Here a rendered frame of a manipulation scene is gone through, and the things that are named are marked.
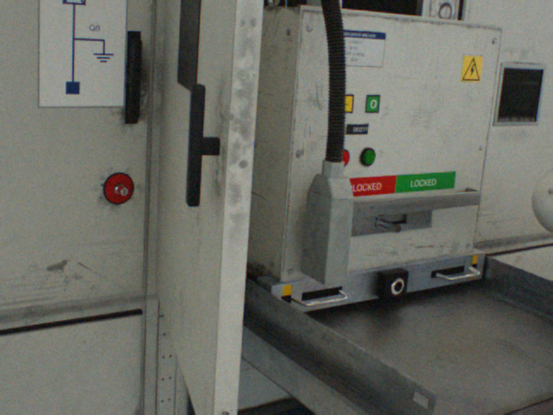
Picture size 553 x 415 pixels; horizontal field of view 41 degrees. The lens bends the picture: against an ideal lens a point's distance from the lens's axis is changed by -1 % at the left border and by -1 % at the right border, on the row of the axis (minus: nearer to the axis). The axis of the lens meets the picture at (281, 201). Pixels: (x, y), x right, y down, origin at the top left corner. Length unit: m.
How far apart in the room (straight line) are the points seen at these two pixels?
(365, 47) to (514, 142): 0.81
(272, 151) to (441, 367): 0.46
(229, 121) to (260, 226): 0.55
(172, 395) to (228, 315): 0.76
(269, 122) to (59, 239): 0.43
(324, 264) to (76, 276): 0.47
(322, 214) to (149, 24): 0.46
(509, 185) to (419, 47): 0.75
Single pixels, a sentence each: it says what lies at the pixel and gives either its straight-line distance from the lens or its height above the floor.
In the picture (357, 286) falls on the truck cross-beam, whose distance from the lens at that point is 1.41.
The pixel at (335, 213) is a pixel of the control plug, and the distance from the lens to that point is 1.20.
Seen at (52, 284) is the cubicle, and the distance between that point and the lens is 1.41.
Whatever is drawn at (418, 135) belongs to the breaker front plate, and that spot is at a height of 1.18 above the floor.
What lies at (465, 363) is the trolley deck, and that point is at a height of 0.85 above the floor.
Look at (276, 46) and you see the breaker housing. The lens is 1.29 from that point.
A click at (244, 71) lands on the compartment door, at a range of 0.82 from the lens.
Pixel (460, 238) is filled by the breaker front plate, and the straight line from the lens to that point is 1.59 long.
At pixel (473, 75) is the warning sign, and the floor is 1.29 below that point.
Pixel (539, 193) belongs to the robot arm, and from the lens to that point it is 1.34.
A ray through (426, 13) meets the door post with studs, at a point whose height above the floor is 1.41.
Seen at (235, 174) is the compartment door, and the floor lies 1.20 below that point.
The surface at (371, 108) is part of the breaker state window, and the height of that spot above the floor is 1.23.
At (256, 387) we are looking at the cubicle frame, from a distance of 1.73.
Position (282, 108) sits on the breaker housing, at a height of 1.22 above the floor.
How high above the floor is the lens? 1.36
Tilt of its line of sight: 13 degrees down
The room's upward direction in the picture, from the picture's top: 4 degrees clockwise
